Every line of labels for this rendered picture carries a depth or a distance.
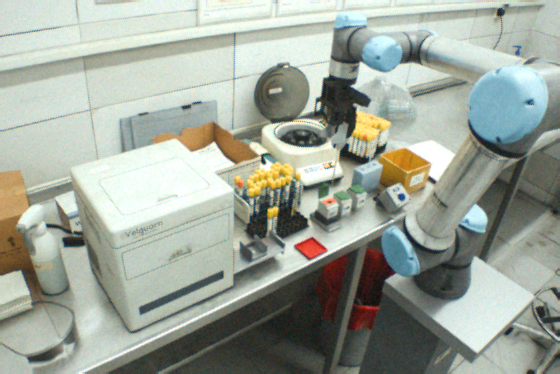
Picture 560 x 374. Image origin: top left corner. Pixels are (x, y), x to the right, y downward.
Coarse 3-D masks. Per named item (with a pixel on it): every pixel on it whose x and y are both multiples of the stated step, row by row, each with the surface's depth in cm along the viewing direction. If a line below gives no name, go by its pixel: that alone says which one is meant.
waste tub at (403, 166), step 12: (384, 156) 160; (396, 156) 164; (408, 156) 164; (420, 156) 160; (384, 168) 158; (396, 168) 153; (408, 168) 166; (420, 168) 153; (384, 180) 160; (396, 180) 155; (408, 180) 152; (420, 180) 157; (408, 192) 156
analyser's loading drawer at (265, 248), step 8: (272, 232) 126; (256, 240) 122; (264, 240) 126; (272, 240) 126; (280, 240) 123; (240, 248) 121; (248, 248) 118; (256, 248) 123; (264, 248) 120; (272, 248) 123; (280, 248) 123; (240, 256) 120; (248, 256) 119; (256, 256) 119; (264, 256) 120; (240, 264) 117; (248, 264) 117
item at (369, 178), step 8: (360, 168) 149; (368, 168) 150; (376, 168) 150; (360, 176) 148; (368, 176) 149; (376, 176) 153; (352, 184) 152; (360, 184) 149; (368, 184) 152; (376, 184) 155; (368, 192) 154; (376, 192) 155
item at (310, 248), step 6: (306, 240) 132; (312, 240) 133; (294, 246) 130; (300, 246) 131; (306, 246) 131; (312, 246) 131; (318, 246) 131; (306, 252) 129; (312, 252) 129; (318, 252) 128; (324, 252) 129; (312, 258) 127
